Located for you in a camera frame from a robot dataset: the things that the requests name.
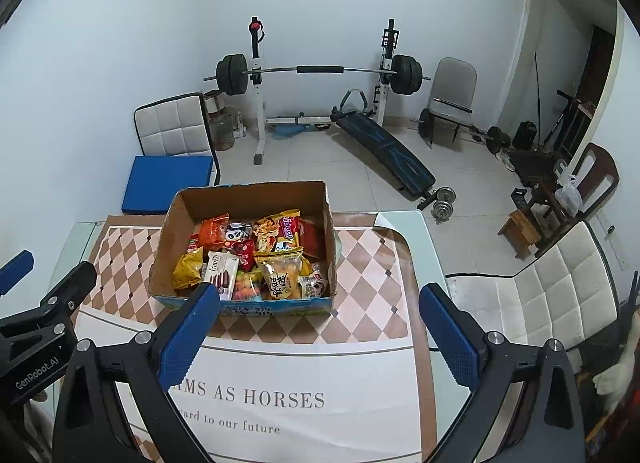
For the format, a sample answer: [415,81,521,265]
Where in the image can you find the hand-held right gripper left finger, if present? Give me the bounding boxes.
[52,282,221,463]

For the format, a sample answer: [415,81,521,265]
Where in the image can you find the white quilted leather chair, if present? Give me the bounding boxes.
[445,220,623,374]

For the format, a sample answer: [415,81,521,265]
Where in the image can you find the blue square cushion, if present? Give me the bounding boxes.
[121,155,215,216]

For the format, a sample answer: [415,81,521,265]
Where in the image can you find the colourful candy ball bag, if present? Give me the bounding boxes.
[233,270,263,301]

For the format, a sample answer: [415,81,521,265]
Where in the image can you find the checkered printed tablecloth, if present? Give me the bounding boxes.
[80,213,438,463]

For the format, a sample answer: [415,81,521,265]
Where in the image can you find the small wooden stool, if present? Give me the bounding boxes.
[497,209,541,260]

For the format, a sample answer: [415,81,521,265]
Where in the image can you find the orange snack bag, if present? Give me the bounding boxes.
[196,214,231,251]

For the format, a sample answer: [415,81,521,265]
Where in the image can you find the blue floor pad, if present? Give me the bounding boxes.
[272,124,321,138]

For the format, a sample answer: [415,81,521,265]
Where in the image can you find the white padded chair black frame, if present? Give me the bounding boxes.
[134,92,221,186]

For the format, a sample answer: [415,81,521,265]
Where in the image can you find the white plush goose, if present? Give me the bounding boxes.
[592,308,640,416]

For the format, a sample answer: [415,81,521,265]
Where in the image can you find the dark brown wooden chair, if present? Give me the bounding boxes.
[510,143,621,256]

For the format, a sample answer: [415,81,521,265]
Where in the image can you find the chrome dumbbell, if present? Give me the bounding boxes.
[417,187,456,221]

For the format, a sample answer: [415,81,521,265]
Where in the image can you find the long barbell with black plates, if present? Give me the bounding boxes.
[204,54,432,96]

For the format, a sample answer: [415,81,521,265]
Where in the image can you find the black sit-up bench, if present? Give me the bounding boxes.
[330,89,437,196]

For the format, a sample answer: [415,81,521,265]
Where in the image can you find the yellow crinkled chip bag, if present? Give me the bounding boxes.
[172,249,205,291]

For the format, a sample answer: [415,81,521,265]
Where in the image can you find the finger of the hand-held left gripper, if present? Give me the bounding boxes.
[0,261,98,340]
[0,250,35,297]

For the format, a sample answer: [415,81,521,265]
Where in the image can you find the grey plastic chair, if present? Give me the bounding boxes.
[427,58,478,148]

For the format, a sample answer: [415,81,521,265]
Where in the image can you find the white chocolate biscuit box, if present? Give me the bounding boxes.
[202,250,240,301]

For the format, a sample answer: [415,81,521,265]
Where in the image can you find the brown cardboard box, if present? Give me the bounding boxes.
[148,180,335,318]

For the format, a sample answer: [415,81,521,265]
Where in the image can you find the large instant noodle pack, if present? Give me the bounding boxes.
[252,209,302,254]

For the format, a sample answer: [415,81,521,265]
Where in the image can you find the white squat rack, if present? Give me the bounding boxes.
[248,18,401,165]

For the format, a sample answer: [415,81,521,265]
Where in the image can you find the glass jar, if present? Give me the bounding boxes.
[209,105,236,151]

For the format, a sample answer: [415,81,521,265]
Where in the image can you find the short barbell with black plates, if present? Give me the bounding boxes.
[419,98,511,151]

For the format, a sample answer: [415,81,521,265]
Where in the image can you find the black speaker box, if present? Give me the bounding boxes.
[512,121,538,150]

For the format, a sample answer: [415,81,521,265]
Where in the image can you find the white plastic bag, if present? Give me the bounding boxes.
[554,174,583,216]

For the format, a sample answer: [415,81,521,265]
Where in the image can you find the yellow rice cracker bag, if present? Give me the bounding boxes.
[253,249,304,301]

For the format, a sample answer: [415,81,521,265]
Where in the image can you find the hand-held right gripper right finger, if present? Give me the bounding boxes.
[419,283,586,463]

